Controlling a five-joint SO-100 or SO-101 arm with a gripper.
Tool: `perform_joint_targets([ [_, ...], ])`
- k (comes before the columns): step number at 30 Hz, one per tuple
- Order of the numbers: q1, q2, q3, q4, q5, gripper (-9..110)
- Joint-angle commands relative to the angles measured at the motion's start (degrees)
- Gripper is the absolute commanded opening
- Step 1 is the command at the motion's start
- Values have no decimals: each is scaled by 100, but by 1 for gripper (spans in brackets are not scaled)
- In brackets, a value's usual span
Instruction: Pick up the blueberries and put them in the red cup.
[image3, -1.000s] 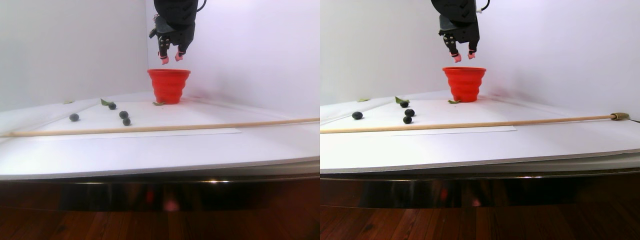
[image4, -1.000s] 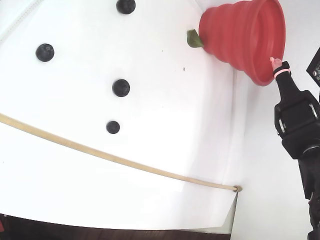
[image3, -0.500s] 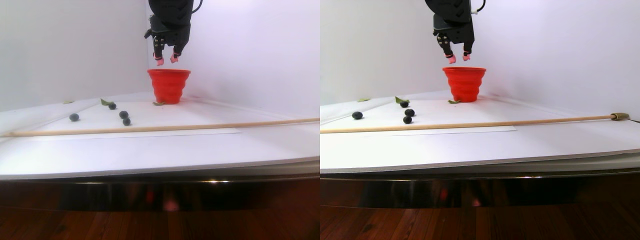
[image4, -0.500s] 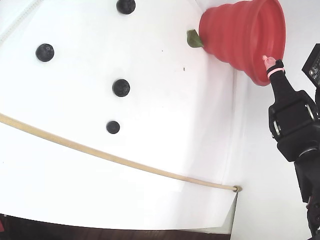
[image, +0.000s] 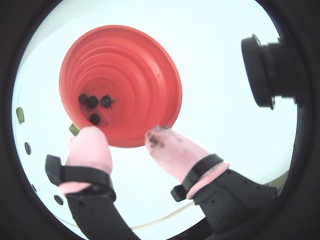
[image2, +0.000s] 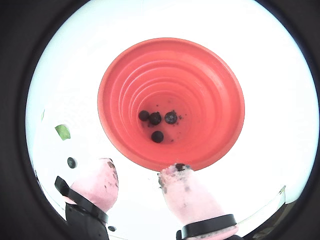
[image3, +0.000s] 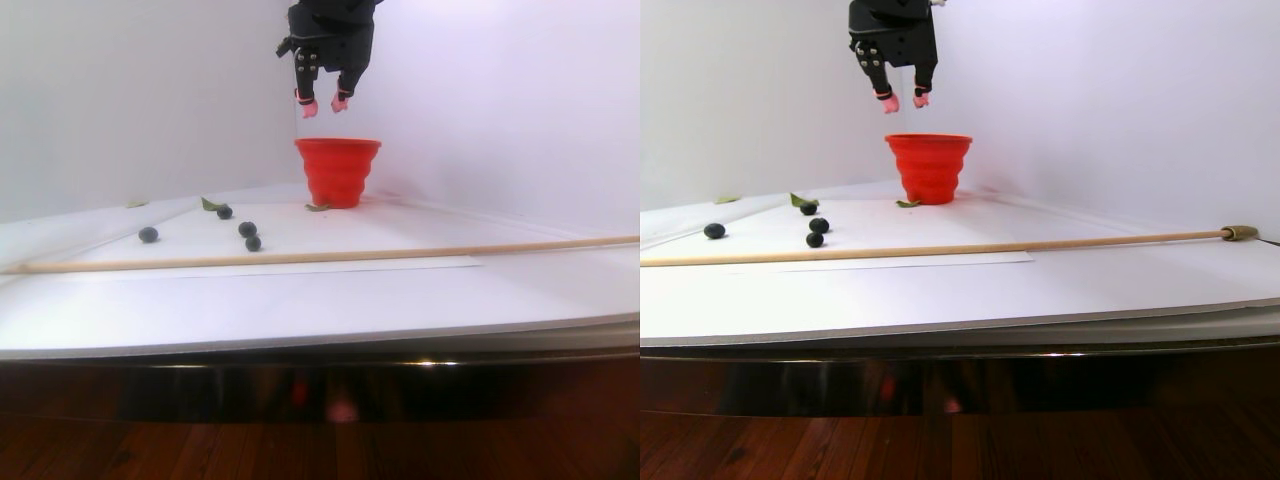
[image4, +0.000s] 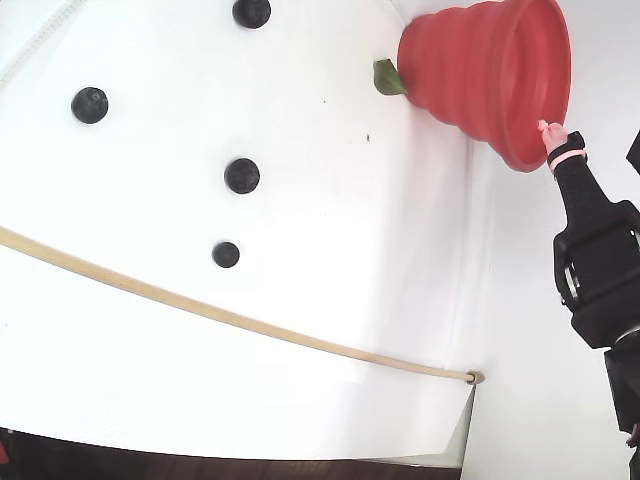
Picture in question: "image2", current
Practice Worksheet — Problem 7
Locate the large white base sheet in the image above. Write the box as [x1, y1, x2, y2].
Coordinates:
[26, 74, 313, 240]

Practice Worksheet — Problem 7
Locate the black gripper finger with pink tip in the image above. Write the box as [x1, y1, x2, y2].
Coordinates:
[157, 163, 238, 240]
[54, 157, 120, 240]

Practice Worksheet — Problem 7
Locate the red collapsible silicone cup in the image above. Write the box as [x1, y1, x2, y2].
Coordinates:
[97, 37, 246, 173]

